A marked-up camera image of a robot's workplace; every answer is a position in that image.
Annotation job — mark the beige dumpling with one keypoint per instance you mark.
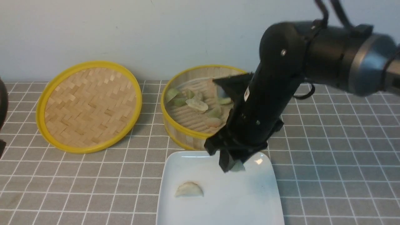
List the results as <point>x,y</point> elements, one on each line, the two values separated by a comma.
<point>189,189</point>

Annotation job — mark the white square plate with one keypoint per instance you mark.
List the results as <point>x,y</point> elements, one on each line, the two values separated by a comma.
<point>250,197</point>

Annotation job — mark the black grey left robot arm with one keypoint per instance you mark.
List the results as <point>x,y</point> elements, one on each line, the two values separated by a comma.
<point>4,103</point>

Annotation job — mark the pink dumpling front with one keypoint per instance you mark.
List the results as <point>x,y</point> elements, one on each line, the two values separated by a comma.
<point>213,122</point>

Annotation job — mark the yellow rimmed bamboo steamer basket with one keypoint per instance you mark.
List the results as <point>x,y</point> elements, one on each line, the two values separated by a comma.
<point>186,126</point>

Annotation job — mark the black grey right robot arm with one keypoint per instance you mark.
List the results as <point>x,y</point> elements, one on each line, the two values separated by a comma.
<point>294,56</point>

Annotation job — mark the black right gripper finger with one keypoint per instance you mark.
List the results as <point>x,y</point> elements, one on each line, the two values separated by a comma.
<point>226,160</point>

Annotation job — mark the small green dumpling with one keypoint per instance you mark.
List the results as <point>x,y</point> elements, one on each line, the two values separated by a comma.
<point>189,94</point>

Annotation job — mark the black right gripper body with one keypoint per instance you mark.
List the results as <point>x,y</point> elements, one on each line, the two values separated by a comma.
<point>256,114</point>

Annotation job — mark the white dumpling centre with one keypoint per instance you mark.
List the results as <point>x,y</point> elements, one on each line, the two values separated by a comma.
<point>197,105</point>

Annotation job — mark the yellow rimmed bamboo steamer lid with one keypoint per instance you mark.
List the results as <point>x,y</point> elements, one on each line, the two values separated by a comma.
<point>89,107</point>

